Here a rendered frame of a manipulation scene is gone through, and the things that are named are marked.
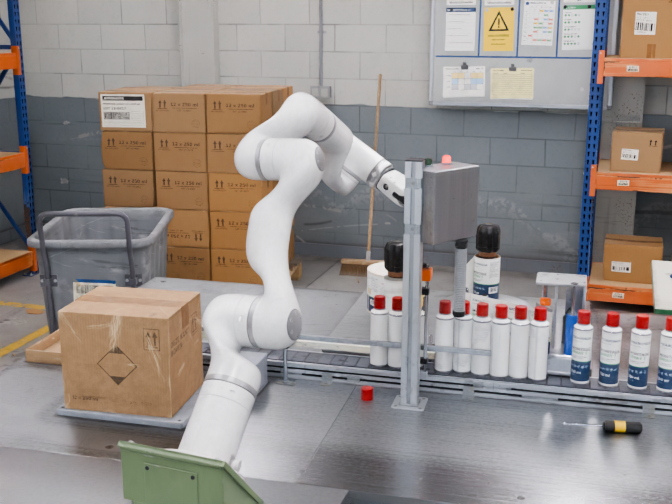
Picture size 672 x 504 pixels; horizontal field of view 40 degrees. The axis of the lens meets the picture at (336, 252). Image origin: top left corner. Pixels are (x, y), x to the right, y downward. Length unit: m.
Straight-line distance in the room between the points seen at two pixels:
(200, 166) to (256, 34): 1.70
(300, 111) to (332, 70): 4.91
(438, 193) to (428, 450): 0.64
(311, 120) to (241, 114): 3.59
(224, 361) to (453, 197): 0.76
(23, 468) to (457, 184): 1.26
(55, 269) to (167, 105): 1.66
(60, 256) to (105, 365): 2.29
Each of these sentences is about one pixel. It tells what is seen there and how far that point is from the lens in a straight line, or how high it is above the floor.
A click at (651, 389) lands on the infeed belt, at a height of 0.88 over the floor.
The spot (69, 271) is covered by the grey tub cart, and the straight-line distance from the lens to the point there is 4.73.
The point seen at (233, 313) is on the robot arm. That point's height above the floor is 1.20.
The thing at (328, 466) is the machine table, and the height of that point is 0.83.
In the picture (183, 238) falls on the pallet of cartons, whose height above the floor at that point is 0.45.
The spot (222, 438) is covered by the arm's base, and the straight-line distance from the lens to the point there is 1.97.
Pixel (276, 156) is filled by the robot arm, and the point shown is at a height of 1.54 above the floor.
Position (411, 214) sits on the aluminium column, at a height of 1.36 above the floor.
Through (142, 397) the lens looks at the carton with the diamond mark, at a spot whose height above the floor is 0.90.
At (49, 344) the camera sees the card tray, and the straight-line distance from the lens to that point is 3.08.
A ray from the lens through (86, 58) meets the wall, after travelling 8.05.
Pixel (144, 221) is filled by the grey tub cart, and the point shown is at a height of 0.72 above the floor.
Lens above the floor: 1.85
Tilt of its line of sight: 14 degrees down
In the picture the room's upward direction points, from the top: straight up
